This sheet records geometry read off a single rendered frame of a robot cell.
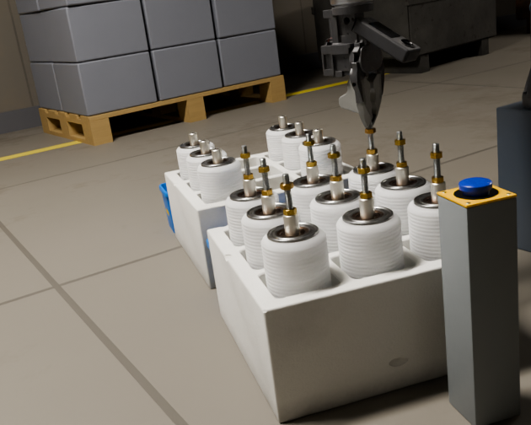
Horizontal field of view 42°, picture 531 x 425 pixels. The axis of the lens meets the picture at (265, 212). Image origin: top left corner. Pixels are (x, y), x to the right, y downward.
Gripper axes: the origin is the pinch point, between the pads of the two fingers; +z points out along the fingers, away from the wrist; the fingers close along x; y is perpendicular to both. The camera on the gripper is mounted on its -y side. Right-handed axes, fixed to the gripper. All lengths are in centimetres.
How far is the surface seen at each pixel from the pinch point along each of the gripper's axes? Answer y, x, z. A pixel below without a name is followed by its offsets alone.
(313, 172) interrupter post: 6.5, 10.4, 7.3
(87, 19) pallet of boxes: 205, -95, -23
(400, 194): -10.9, 10.8, 9.8
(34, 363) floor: 44, 51, 35
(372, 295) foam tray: -16.5, 30.3, 18.2
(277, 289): -5.3, 37.5, 16.3
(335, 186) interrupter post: -2.8, 17.4, 7.2
